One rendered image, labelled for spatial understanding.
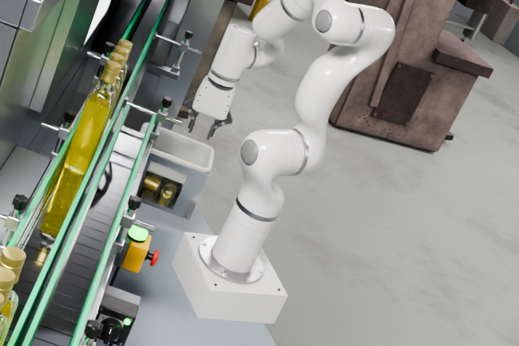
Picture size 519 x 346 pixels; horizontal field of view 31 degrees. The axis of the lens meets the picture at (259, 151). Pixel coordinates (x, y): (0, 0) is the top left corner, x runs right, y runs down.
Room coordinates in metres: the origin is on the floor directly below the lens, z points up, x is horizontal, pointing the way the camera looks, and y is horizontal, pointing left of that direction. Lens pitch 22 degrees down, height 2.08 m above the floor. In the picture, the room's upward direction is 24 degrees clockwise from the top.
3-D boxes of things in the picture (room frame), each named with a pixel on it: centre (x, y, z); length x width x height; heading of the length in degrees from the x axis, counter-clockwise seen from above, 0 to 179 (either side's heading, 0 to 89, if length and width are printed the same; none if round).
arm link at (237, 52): (2.42, 0.17, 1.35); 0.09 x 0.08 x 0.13; 135
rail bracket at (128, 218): (1.72, 0.17, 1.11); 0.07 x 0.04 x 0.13; 98
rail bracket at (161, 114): (2.30, 0.30, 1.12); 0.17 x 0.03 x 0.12; 98
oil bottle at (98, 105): (1.98, 0.39, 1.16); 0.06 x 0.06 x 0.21; 8
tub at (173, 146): (2.43, 0.22, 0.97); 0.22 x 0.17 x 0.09; 98
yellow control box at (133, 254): (1.89, 0.18, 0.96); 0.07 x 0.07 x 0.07; 8
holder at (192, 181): (2.43, 0.25, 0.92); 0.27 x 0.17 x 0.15; 98
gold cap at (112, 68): (1.98, 0.39, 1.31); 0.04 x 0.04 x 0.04
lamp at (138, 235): (1.89, 0.18, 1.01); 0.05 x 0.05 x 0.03
